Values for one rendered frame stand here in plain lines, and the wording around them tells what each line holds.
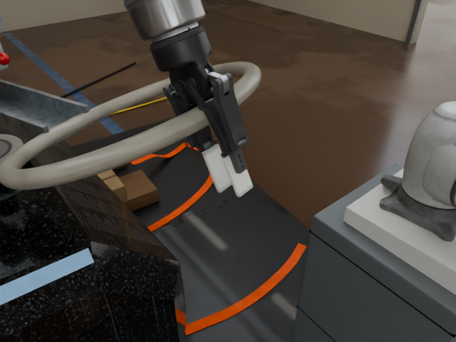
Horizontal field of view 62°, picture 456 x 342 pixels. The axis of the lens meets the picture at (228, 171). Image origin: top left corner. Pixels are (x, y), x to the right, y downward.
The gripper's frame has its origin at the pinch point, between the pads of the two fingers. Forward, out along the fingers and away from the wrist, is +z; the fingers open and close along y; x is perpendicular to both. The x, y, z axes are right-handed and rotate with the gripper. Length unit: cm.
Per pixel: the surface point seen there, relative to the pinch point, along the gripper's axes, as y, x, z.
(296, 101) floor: 187, -220, 74
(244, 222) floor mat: 112, -73, 87
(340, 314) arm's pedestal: 16, -29, 65
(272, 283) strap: 76, -52, 98
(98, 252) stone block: 48, 13, 21
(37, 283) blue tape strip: 48, 27, 19
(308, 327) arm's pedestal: 31, -28, 78
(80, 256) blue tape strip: 48, 17, 19
